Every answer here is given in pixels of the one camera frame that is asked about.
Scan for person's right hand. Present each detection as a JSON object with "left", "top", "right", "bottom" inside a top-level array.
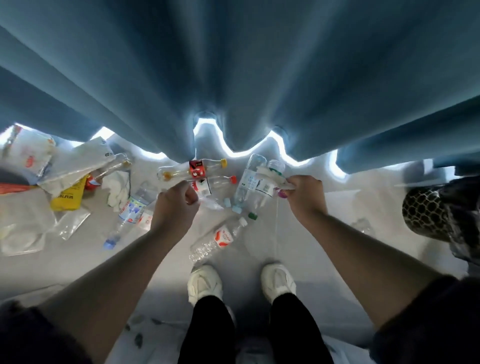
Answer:
[{"left": 281, "top": 175, "right": 329, "bottom": 226}]

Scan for person's left hand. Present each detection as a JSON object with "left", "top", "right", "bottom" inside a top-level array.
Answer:
[{"left": 150, "top": 180, "right": 201, "bottom": 245}]

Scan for clear plastic bag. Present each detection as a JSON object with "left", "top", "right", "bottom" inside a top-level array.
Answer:
[{"left": 181, "top": 166, "right": 297, "bottom": 263}]

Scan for person's right forearm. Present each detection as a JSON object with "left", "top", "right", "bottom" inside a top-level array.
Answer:
[{"left": 304, "top": 211, "right": 448, "bottom": 331}]

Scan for person's left forearm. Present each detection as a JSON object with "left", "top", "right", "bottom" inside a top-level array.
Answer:
[{"left": 37, "top": 229, "right": 178, "bottom": 364}]

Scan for clear bottle green cap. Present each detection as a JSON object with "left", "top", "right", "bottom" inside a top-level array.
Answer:
[{"left": 247, "top": 159, "right": 286, "bottom": 221}]

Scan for red label yellow cap bottle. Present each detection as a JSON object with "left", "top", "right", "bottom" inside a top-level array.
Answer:
[{"left": 157, "top": 158, "right": 228, "bottom": 183}]

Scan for clear bottle orange cap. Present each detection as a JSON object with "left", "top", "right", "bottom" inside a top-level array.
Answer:
[{"left": 193, "top": 175, "right": 238, "bottom": 200}]

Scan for clear bottle light blue cap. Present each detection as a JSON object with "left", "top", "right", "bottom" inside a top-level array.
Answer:
[{"left": 232, "top": 153, "right": 268, "bottom": 215}]

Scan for clear bottle white cap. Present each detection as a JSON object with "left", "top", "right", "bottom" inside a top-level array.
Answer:
[{"left": 188, "top": 216, "right": 248, "bottom": 265}]

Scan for small red label bottle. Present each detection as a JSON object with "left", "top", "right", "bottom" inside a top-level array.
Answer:
[{"left": 136, "top": 204, "right": 155, "bottom": 232}]

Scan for blue label blue cap bottle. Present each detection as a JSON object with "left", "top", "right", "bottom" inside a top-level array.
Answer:
[{"left": 103, "top": 181, "right": 159, "bottom": 251}]

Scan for crumpled white tissue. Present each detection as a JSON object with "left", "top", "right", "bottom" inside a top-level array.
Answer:
[{"left": 102, "top": 170, "right": 131, "bottom": 211}]

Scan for crushed clear bottle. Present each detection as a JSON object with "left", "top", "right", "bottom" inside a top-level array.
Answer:
[{"left": 351, "top": 217, "right": 376, "bottom": 238}]

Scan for person's left white shoe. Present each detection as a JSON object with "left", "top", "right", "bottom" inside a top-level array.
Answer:
[{"left": 187, "top": 264, "right": 224, "bottom": 307}]

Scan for person's white shoe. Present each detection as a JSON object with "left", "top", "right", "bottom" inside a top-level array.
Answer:
[
  {"left": 187, "top": 264, "right": 224, "bottom": 307},
  {"left": 260, "top": 262, "right": 297, "bottom": 305}
]

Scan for clear bottle red base label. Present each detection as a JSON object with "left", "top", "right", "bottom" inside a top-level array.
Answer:
[{"left": 84, "top": 153, "right": 133, "bottom": 191}]

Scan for person's right white shoe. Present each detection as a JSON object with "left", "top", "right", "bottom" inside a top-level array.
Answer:
[{"left": 260, "top": 262, "right": 297, "bottom": 305}]

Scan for blue curtain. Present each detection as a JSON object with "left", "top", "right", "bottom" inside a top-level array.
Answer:
[{"left": 0, "top": 0, "right": 480, "bottom": 177}]

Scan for yellow packet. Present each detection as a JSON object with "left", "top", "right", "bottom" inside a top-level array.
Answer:
[{"left": 50, "top": 175, "right": 89, "bottom": 212}]

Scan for white plastic bag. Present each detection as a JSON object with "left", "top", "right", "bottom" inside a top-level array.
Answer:
[{"left": 37, "top": 136, "right": 116, "bottom": 198}]

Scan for person's left black trouser leg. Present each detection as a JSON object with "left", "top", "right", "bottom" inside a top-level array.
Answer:
[{"left": 178, "top": 295, "right": 237, "bottom": 364}]

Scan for person's black trouser leg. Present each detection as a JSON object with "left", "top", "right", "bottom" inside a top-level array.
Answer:
[
  {"left": 178, "top": 295, "right": 237, "bottom": 364},
  {"left": 268, "top": 292, "right": 335, "bottom": 364}
]

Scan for person's right black trouser leg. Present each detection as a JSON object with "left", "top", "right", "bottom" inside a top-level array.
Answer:
[{"left": 268, "top": 292, "right": 335, "bottom": 364}]

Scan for crumpled clear plastic wrap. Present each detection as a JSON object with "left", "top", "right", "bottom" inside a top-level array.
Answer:
[{"left": 0, "top": 191, "right": 91, "bottom": 257}]

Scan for white bag red print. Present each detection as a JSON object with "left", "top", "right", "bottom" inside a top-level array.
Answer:
[{"left": 0, "top": 125, "right": 57, "bottom": 185}]

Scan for orange flat packet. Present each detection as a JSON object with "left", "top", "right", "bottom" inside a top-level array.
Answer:
[{"left": 0, "top": 182, "right": 39, "bottom": 195}]

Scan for person's right black sleeve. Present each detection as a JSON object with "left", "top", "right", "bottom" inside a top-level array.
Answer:
[{"left": 369, "top": 275, "right": 480, "bottom": 364}]

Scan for person's black sleeve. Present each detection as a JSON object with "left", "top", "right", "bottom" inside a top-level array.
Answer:
[
  {"left": 369, "top": 275, "right": 480, "bottom": 364},
  {"left": 0, "top": 300, "right": 92, "bottom": 364}
]

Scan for person's left black sleeve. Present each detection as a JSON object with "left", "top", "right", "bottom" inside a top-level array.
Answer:
[{"left": 0, "top": 300, "right": 92, "bottom": 364}]

